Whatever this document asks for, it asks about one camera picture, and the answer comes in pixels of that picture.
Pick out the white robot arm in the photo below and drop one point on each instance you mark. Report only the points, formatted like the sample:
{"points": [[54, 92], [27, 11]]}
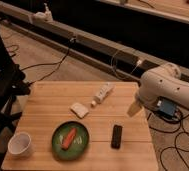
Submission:
{"points": [[162, 81]]}

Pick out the black stand left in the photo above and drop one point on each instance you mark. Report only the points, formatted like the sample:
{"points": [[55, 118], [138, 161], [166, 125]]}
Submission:
{"points": [[11, 85]]}

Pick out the white object on rail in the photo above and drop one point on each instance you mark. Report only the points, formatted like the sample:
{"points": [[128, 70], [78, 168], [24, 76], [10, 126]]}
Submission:
{"points": [[46, 15]]}

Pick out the long metal rail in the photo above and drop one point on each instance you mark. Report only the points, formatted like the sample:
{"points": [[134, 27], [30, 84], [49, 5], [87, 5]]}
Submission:
{"points": [[127, 41]]}

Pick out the orange carrot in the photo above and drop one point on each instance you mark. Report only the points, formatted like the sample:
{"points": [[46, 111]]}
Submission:
{"points": [[69, 138]]}

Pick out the blue box on floor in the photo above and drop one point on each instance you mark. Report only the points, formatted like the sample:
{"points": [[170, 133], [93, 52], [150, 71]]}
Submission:
{"points": [[166, 108]]}

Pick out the green round plate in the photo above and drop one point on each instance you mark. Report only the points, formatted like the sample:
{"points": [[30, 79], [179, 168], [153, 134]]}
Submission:
{"points": [[78, 145]]}

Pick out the white tube bottle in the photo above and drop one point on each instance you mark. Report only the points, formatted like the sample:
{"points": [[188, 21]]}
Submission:
{"points": [[102, 93]]}

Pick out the cream cylindrical pusher tip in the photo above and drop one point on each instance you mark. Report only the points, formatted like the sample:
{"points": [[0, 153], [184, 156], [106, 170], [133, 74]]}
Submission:
{"points": [[134, 108]]}

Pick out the black eraser block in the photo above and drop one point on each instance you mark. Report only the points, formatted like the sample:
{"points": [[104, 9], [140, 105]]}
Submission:
{"points": [[116, 137]]}

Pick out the white cup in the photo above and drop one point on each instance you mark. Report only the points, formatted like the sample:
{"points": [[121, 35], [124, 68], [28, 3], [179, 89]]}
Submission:
{"points": [[20, 145]]}

